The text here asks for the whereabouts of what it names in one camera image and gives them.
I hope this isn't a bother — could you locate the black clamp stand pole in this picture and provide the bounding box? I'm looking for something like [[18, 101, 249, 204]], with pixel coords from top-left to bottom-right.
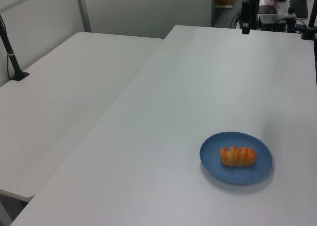
[[301, 1, 317, 41]]

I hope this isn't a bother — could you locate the orange twisted bread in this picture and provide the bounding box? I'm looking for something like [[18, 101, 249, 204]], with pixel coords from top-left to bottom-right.
[[220, 146, 257, 167]]

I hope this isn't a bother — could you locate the small dark bottle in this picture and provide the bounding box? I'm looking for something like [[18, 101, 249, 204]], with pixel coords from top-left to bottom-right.
[[286, 7, 297, 34]]

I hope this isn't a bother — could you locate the dark grey keyboard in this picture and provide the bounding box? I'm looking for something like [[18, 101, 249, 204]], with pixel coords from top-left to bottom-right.
[[289, 0, 309, 18]]

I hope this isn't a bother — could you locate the grey partition frame post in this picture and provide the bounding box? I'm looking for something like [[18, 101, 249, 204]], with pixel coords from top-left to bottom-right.
[[75, 0, 93, 33]]

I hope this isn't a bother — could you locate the black flat tablet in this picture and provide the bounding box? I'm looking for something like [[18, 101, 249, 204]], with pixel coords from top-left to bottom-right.
[[257, 4, 278, 15]]

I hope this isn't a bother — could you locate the black thin stand pole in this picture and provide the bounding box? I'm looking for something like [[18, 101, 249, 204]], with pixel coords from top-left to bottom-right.
[[250, 0, 260, 30]]

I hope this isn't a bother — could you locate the black electronics box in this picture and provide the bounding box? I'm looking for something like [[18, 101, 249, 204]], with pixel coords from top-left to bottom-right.
[[258, 13, 288, 32]]

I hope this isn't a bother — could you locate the black camera stand with base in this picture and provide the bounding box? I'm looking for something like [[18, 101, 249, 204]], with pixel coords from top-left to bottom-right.
[[0, 12, 30, 82]]

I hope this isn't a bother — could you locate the white side table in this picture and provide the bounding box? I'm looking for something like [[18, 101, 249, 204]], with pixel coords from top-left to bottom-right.
[[0, 31, 164, 203]]

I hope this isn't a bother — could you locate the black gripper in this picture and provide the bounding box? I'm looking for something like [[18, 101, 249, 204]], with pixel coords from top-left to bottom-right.
[[241, 0, 251, 35]]

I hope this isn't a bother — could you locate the blue round plate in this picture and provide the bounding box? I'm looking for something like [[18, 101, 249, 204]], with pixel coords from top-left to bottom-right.
[[199, 131, 274, 186]]

